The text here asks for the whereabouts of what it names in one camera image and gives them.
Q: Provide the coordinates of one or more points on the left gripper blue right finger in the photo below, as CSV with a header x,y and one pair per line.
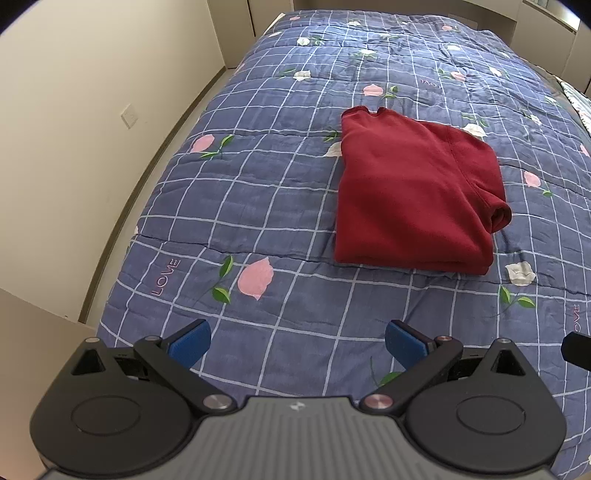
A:
x,y
426,361

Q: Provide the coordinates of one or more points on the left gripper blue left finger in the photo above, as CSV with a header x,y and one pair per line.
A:
x,y
172,358

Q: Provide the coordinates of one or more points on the dark red long-sleeve sweater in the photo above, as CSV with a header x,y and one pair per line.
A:
x,y
417,195

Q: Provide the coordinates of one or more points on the light blue striped cloth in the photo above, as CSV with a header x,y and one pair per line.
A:
x,y
580,103

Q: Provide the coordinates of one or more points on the beige window bench cabinet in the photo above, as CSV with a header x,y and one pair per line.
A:
x,y
545,33

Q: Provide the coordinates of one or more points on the beige left wardrobe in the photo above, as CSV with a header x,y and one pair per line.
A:
x,y
239,23

